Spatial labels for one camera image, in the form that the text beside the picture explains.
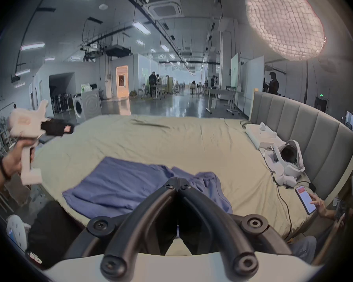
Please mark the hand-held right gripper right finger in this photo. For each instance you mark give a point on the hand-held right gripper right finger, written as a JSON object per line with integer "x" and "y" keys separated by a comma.
{"x": 214, "y": 228}

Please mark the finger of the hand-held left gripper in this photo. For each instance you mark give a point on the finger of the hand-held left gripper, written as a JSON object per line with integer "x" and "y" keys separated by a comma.
{"x": 65, "y": 128}

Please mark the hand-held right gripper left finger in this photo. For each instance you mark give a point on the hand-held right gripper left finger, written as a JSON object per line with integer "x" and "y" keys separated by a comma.
{"x": 141, "y": 228}

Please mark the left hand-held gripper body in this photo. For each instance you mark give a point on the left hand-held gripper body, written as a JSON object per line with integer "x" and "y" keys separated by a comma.
{"x": 25, "y": 123}

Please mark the person's left hand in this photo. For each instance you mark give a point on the person's left hand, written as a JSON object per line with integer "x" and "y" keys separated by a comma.
{"x": 13, "y": 159}

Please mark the washing machine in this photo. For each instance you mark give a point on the washing machine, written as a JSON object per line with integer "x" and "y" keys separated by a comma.
{"x": 86, "y": 106}

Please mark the blue shirt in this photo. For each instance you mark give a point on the blue shirt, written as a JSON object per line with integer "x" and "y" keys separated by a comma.
{"x": 129, "y": 184}

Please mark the bed with beige sheet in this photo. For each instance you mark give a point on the bed with beige sheet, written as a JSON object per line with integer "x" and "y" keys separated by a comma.
{"x": 179, "y": 148}

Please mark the person's legs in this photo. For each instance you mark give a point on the person's legs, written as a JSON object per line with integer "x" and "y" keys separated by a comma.
{"x": 53, "y": 233}

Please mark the phone with lit screen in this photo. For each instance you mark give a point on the phone with lit screen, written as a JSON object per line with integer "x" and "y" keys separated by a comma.
{"x": 306, "y": 200}

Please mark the group of people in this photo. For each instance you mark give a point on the group of people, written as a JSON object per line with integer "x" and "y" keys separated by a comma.
{"x": 153, "y": 82}

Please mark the white headset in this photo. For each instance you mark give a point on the white headset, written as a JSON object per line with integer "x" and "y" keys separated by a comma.
{"x": 291, "y": 163}

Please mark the white flat box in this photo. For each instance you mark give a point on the white flat box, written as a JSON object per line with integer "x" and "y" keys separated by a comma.
{"x": 260, "y": 135}

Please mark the white table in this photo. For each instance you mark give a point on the white table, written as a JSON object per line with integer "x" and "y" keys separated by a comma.
{"x": 223, "y": 97}

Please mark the grey padded headboard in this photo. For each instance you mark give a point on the grey padded headboard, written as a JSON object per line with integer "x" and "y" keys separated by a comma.
{"x": 311, "y": 128}

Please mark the large round studio lamp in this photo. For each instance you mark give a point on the large round studio lamp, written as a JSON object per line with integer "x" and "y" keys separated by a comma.
{"x": 284, "y": 19}

